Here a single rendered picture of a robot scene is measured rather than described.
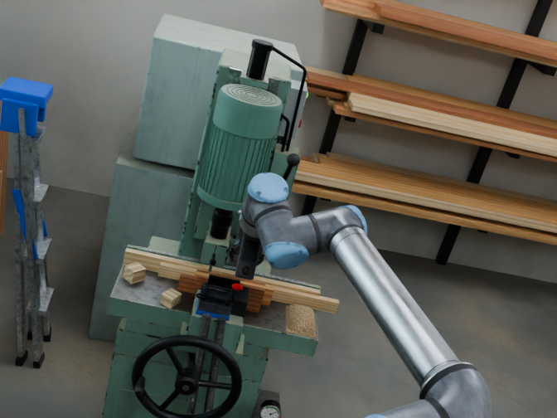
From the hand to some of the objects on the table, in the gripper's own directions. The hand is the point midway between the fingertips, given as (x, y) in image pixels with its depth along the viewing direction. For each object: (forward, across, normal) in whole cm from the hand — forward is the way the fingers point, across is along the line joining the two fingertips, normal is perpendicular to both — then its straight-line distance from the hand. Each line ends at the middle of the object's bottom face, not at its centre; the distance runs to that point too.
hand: (241, 269), depth 186 cm
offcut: (+22, +29, -2) cm, 36 cm away
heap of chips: (+20, -21, +1) cm, 29 cm away
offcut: (+18, +17, +5) cm, 25 cm away
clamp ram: (+18, +3, +5) cm, 18 cm away
